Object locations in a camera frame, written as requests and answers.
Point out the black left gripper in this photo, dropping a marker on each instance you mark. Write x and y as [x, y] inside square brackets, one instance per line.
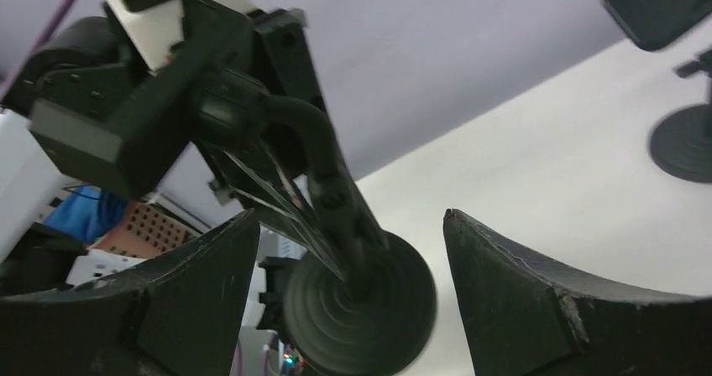
[252, 102]

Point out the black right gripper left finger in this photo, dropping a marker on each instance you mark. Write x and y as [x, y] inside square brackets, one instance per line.
[179, 313]

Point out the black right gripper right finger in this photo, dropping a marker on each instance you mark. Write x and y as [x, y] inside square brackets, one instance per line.
[525, 313]

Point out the tall black phone stand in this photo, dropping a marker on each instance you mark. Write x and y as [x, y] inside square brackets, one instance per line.
[680, 144]
[378, 319]

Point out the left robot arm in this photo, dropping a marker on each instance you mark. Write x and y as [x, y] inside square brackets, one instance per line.
[99, 111]

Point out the black phone on tall stand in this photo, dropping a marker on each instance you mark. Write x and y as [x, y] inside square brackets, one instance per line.
[652, 25]

